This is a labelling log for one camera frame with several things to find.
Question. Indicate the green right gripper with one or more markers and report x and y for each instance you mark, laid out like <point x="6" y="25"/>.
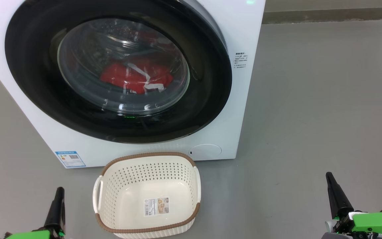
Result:
<point x="373" y="224"/>

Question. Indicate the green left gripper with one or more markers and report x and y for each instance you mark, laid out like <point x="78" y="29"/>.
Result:
<point x="31" y="235"/>

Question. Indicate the black round glass washer door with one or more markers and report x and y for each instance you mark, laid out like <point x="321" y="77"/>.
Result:
<point x="28" y="66"/>

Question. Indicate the red garment with white stripes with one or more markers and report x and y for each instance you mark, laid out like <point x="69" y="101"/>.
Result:
<point x="118" y="76"/>

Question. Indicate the cream laundry basket brown rim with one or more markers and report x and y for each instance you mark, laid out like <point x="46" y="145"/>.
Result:
<point x="128" y="199"/>

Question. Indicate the printed product label sticker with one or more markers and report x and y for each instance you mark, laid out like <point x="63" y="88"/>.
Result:
<point x="156" y="205"/>

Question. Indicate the white front-load washing machine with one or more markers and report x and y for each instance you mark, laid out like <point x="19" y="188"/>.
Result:
<point x="244" y="99"/>

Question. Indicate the round white filter cover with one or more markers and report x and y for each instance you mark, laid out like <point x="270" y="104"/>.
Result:
<point x="207" y="151"/>

